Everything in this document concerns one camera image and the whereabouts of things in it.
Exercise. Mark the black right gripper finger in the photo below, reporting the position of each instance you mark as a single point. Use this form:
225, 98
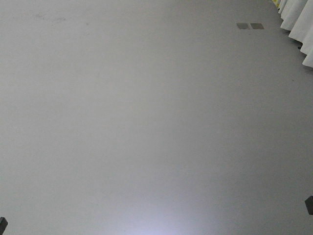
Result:
309, 205

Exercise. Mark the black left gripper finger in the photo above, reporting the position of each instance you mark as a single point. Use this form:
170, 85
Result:
3, 224

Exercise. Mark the white draped curtain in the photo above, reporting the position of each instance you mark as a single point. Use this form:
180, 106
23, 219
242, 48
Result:
297, 16

